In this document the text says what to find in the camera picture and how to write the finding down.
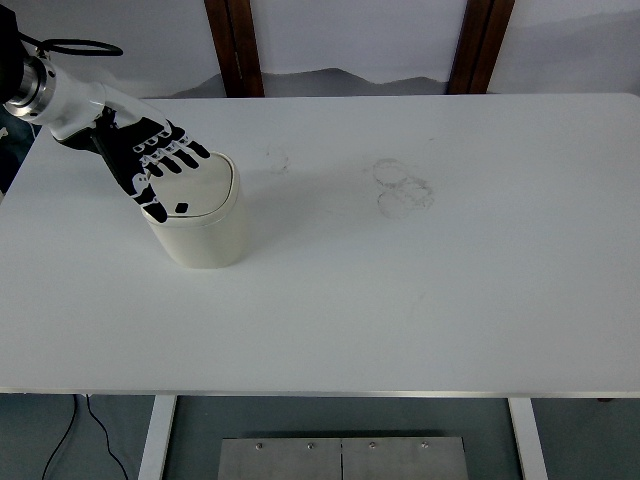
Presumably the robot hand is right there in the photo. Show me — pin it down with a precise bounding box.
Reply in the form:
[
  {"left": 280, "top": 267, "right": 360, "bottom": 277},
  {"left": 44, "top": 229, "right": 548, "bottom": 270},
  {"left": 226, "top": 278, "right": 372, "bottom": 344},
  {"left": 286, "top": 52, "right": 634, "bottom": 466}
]
[{"left": 34, "top": 64, "right": 212, "bottom": 225}]

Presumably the cream plastic trash bin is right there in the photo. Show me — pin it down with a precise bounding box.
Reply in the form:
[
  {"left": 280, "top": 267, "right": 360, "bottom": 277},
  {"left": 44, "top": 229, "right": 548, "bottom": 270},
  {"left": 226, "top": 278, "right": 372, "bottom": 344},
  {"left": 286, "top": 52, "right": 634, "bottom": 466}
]
[{"left": 141, "top": 149, "right": 250, "bottom": 271}]

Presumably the white mountain print screen panel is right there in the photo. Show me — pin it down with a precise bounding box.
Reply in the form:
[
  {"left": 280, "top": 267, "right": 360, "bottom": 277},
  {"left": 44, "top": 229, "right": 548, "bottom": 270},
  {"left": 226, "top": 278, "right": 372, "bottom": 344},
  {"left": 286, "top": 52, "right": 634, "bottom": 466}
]
[
  {"left": 491, "top": 0, "right": 640, "bottom": 96},
  {"left": 13, "top": 0, "right": 227, "bottom": 100},
  {"left": 248, "top": 0, "right": 470, "bottom": 98}
]

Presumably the white table leg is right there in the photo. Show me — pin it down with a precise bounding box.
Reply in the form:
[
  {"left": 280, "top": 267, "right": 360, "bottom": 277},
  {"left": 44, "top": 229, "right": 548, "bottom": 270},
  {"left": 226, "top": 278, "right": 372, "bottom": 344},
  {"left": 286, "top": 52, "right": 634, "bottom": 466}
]
[
  {"left": 136, "top": 396, "right": 178, "bottom": 480},
  {"left": 506, "top": 397, "right": 550, "bottom": 480}
]

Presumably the grey metal plate with screws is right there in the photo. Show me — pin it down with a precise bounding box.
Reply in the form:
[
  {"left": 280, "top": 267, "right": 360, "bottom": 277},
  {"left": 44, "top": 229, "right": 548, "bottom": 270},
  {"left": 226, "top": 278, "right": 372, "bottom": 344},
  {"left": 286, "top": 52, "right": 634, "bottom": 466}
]
[{"left": 218, "top": 436, "right": 470, "bottom": 480}]

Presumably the dark brown wooden post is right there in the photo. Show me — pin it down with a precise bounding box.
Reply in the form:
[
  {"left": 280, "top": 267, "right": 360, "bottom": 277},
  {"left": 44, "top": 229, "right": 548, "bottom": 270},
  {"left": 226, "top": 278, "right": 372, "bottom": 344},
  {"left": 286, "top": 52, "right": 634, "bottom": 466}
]
[
  {"left": 445, "top": 0, "right": 517, "bottom": 96},
  {"left": 203, "top": 0, "right": 266, "bottom": 99}
]

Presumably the thin black cable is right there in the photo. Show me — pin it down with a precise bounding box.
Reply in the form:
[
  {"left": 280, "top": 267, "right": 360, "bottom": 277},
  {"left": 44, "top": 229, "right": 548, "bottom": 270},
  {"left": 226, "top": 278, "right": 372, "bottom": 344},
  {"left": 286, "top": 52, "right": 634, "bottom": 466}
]
[
  {"left": 41, "top": 394, "right": 79, "bottom": 480},
  {"left": 85, "top": 394, "right": 130, "bottom": 480}
]

